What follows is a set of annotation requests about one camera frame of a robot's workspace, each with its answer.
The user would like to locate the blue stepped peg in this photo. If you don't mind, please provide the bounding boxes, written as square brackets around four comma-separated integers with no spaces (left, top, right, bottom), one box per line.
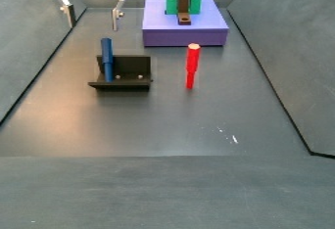
[100,38,112,82]

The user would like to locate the black angle fixture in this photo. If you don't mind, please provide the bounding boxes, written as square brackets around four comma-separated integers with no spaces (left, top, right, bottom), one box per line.
[88,55,152,91]

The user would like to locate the green block left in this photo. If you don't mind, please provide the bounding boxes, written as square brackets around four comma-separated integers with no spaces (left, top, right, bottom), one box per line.
[166,0,178,15]

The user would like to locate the green block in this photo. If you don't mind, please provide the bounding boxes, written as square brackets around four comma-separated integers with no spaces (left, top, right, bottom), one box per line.
[166,0,178,15]
[188,0,202,15]

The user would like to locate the brown slotted block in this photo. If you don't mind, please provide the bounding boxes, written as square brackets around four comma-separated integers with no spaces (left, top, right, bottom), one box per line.
[176,0,191,25]

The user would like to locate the green block right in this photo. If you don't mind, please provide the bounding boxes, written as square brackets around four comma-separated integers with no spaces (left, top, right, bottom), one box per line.
[188,0,202,15]

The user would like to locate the red hexagonal peg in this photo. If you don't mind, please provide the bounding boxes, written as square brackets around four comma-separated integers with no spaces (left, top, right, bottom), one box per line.
[186,43,200,89]

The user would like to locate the purple base block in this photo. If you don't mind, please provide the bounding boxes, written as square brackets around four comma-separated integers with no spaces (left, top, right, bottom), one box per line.
[143,0,230,47]

